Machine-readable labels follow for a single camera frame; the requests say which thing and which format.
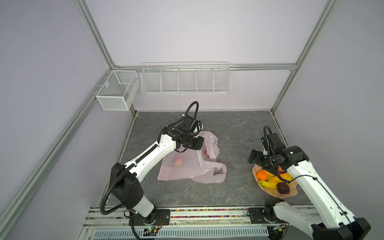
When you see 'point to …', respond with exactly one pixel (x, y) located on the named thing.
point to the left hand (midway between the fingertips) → (202, 147)
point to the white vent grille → (161, 233)
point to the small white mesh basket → (119, 90)
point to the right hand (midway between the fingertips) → (257, 163)
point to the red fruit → (205, 153)
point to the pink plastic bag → (200, 165)
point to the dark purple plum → (283, 188)
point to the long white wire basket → (186, 78)
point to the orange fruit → (262, 175)
